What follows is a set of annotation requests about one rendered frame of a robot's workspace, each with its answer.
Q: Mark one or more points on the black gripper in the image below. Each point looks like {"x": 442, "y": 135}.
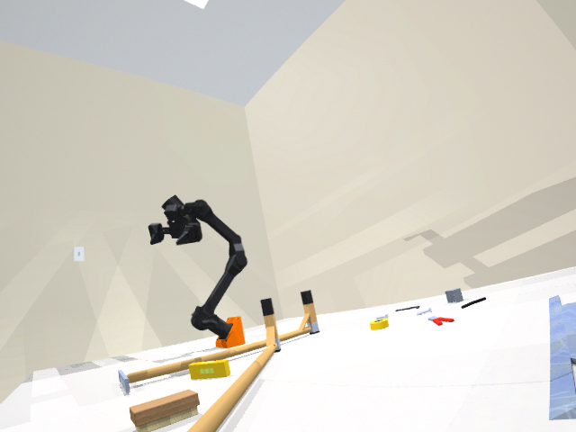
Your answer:
{"x": 185, "y": 233}

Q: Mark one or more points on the yellow ring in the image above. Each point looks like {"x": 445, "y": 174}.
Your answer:
{"x": 379, "y": 324}

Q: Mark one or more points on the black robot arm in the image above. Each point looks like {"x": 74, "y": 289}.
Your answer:
{"x": 203, "y": 317}

